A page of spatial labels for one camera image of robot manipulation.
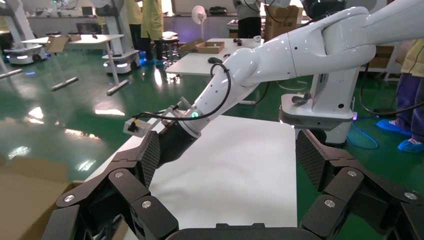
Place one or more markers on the grey back counter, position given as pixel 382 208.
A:
pixel 56 24

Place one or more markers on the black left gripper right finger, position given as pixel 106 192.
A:
pixel 342 187

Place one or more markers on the white table with T legs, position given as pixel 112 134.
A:
pixel 99 38

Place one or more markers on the white shelf with cartons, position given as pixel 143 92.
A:
pixel 381 56

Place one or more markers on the small black accessory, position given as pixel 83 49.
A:
pixel 238 41

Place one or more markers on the white table foot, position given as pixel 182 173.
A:
pixel 11 73

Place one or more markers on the white standing fan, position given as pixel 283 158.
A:
pixel 198 14

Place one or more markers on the dark round stool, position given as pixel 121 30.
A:
pixel 170 39

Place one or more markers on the person in short yellow coat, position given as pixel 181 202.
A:
pixel 409 96

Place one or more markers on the black computer mouse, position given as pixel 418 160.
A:
pixel 214 60

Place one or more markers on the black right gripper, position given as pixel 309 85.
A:
pixel 174 142

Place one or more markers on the large brown cardboard carton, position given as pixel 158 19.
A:
pixel 281 26

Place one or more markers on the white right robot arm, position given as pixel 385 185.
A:
pixel 275 56

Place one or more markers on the brown cardboard storage box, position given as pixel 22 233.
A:
pixel 30 198

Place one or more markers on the person in long yellow coat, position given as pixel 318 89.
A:
pixel 151 20

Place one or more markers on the small white accessory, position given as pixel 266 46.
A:
pixel 257 38

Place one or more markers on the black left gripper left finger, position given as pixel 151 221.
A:
pixel 127 185

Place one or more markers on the black chair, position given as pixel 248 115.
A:
pixel 87 28

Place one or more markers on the flat open cardboard box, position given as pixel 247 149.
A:
pixel 210 48

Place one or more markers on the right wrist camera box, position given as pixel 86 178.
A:
pixel 139 127

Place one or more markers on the white robot torso and base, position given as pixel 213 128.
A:
pixel 331 96

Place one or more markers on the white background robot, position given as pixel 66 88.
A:
pixel 121 63
pixel 24 54

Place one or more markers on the white desk with accessories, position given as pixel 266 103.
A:
pixel 195 64

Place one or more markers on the person in grey top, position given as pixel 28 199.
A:
pixel 248 28

